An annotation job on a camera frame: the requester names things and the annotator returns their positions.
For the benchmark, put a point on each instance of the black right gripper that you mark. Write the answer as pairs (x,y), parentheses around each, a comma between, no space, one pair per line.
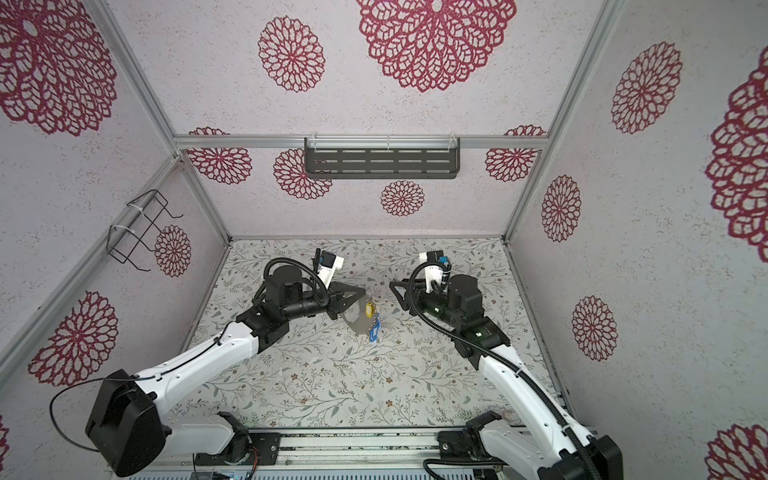
(416,293)

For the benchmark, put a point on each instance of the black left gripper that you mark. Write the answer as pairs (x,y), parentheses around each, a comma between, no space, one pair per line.
(337,301)

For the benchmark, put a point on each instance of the blue key tag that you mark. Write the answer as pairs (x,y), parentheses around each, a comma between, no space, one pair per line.
(374,332)

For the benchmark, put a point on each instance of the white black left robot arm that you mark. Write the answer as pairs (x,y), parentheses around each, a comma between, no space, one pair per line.
(130,424)

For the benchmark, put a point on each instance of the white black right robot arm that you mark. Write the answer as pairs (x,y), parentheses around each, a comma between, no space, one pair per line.
(555,445)

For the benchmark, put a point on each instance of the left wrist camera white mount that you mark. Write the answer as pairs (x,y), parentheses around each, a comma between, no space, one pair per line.
(325,265)

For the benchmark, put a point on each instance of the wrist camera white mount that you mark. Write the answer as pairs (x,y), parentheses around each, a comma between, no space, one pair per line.
(325,265)
(438,271)

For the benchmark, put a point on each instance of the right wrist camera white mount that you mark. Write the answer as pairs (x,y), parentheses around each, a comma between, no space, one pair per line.
(438,271)

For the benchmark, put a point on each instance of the dark grey wall shelf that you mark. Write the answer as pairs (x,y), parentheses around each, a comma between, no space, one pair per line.
(382,159)

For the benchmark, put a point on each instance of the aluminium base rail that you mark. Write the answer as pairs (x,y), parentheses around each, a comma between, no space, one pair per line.
(333,453)

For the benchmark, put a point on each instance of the black wire wall rack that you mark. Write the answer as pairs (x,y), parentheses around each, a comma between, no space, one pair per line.
(123,240)

